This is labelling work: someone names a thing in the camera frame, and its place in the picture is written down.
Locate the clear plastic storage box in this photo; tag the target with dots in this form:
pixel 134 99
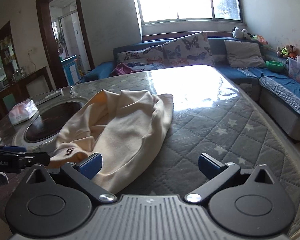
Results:
pixel 298 72

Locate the pink crumpled cloth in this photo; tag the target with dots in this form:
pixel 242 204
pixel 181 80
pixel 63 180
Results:
pixel 121 68

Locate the large butterfly print cushion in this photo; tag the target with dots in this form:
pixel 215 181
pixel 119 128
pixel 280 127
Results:
pixel 187 50

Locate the green bowl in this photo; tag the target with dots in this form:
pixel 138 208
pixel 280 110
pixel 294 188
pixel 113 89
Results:
pixel 275 66

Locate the blue and white cabinet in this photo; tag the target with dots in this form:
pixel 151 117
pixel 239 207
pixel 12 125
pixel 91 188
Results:
pixel 68 71

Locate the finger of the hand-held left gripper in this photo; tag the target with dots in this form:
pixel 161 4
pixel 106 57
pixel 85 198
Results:
pixel 12 149
pixel 37 159

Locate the round dark table cooktop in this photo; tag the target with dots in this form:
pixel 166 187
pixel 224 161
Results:
pixel 45 122

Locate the blue corner sofa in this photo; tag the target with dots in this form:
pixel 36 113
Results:
pixel 240 76

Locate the brown door frame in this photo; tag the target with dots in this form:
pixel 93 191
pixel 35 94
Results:
pixel 43 42

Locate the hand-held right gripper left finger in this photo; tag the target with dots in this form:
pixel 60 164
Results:
pixel 91 166

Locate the brown and green plush toy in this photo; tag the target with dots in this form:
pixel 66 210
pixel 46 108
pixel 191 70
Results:
pixel 286 51

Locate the orange and green toy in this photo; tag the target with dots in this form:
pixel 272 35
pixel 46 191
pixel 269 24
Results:
pixel 260 40

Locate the cream sweatshirt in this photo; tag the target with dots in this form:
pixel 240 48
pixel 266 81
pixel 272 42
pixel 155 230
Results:
pixel 130 135

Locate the plain grey cushion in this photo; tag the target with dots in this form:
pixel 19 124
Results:
pixel 243 53

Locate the window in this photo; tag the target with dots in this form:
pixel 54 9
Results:
pixel 177 0

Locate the hanging clothes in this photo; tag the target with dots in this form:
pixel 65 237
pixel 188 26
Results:
pixel 61 40

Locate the pink tissue pack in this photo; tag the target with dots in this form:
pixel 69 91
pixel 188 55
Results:
pixel 22 112

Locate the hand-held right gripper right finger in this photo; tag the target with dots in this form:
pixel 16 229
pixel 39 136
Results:
pixel 208 166

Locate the blue sofa throw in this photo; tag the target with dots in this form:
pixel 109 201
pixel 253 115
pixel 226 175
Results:
pixel 280 85

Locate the panda plush toy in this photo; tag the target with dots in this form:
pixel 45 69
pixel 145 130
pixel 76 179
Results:
pixel 240 33

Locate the grey remote control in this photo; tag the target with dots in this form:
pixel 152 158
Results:
pixel 48 97

